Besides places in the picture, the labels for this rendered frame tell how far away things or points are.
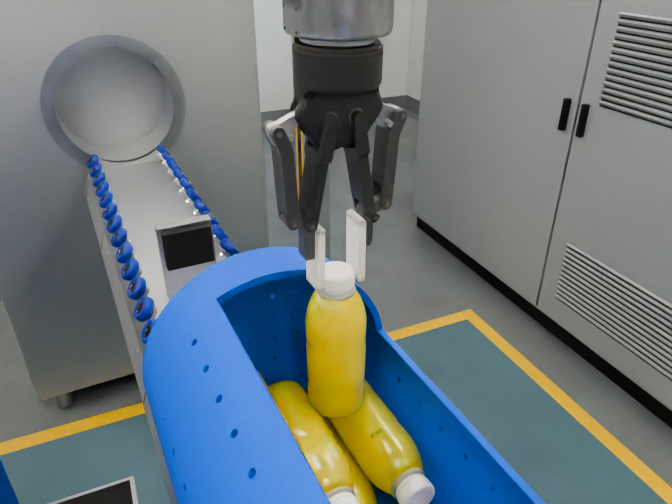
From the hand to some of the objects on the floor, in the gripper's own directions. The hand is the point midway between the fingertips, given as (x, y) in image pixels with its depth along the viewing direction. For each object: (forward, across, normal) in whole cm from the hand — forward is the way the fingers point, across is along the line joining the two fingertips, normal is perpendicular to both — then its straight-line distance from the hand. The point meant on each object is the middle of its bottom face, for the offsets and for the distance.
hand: (336, 252), depth 57 cm
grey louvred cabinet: (+128, -174, -98) cm, 238 cm away
